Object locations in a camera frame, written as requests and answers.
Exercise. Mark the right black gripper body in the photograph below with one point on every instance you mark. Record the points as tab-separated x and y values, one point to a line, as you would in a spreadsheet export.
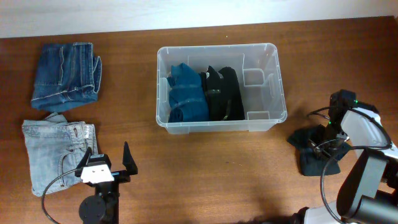
329	142

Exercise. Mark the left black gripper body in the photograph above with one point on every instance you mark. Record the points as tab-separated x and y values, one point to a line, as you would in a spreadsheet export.
111	189

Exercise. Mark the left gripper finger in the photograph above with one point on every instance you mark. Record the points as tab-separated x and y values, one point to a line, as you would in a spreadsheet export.
128	161
83	162

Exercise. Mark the small black garment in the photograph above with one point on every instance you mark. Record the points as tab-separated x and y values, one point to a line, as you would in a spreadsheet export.
309	164

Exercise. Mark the light blue jeans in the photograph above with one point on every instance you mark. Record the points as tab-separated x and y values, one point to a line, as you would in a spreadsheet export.
56	146

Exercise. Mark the dark blue garment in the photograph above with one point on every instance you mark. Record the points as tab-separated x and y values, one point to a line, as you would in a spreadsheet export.
186	96

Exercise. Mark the black garment with logo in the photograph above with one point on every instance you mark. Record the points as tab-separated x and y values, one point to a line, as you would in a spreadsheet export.
222	94

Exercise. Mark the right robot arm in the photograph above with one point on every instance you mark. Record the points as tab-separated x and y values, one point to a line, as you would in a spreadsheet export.
369	193

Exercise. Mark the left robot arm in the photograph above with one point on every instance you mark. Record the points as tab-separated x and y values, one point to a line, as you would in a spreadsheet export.
103	206

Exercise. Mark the clear plastic storage container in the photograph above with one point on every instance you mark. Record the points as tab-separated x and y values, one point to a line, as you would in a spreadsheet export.
260	82

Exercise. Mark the dark blue folded jeans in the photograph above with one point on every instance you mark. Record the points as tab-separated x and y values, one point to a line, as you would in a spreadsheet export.
67	76

